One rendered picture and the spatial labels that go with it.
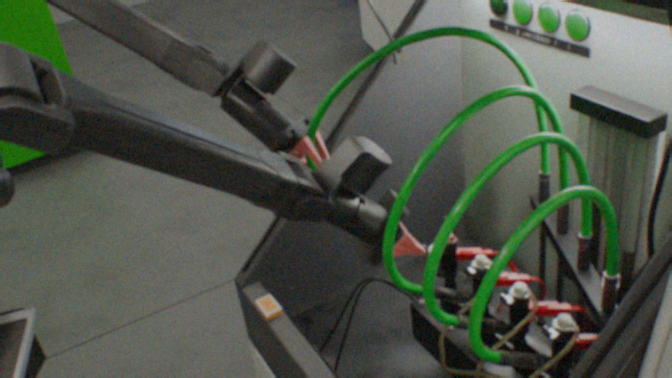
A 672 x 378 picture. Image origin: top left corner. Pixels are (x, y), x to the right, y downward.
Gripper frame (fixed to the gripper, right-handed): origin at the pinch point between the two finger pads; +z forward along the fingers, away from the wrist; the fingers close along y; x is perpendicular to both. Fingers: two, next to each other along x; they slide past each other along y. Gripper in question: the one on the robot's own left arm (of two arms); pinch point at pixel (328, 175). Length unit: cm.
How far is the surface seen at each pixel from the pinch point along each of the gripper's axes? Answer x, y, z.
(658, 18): -46, 1, 20
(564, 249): -14.6, 2.8, 34.5
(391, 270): -2.4, -16.3, 14.6
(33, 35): 147, 229, -171
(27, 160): 209, 225, -137
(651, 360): -19, -25, 41
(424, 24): -22.1, 31.7, -4.6
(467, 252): -4.5, 2.0, 24.3
